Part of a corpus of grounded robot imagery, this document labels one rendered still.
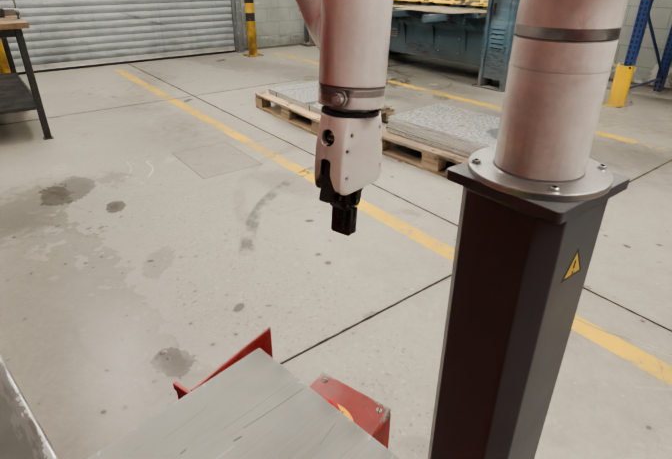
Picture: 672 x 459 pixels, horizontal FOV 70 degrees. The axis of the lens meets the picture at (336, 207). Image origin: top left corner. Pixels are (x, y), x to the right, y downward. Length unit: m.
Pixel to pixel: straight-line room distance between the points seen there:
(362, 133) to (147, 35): 7.48
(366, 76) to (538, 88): 0.21
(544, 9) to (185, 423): 0.55
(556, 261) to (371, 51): 0.36
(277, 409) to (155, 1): 7.80
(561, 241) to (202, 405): 0.49
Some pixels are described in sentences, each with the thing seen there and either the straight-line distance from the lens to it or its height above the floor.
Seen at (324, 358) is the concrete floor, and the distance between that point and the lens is 1.81.
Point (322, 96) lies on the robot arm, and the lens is 0.60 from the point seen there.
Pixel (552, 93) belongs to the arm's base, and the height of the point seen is 1.13.
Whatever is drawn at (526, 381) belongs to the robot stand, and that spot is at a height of 0.70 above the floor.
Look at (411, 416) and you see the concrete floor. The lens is 1.65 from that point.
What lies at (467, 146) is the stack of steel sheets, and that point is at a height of 0.22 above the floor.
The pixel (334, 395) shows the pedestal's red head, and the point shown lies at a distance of 0.64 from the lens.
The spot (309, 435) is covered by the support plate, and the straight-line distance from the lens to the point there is 0.33.
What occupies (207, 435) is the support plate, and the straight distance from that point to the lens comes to 0.34.
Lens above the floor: 1.26
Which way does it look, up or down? 27 degrees down
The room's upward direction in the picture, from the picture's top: straight up
